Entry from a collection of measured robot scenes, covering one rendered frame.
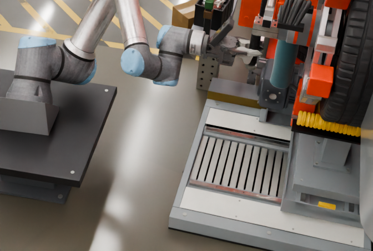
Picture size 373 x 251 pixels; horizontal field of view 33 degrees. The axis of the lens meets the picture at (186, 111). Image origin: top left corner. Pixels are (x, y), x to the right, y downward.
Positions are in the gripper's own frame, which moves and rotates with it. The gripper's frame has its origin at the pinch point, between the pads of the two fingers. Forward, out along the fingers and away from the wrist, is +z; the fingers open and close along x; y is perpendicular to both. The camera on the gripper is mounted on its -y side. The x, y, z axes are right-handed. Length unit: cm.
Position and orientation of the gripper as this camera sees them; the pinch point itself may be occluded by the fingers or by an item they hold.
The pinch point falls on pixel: (259, 49)
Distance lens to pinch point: 225.8
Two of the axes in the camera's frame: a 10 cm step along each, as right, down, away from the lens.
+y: -0.7, 7.5, 6.5
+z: 9.7, 1.9, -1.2
